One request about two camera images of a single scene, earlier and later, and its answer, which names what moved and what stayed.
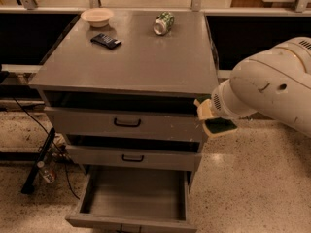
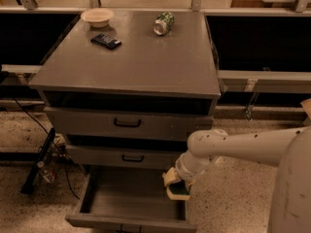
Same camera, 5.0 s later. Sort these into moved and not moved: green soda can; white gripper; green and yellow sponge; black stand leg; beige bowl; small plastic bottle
Moved: green and yellow sponge; white gripper
Not moved: green soda can; small plastic bottle; black stand leg; beige bowl
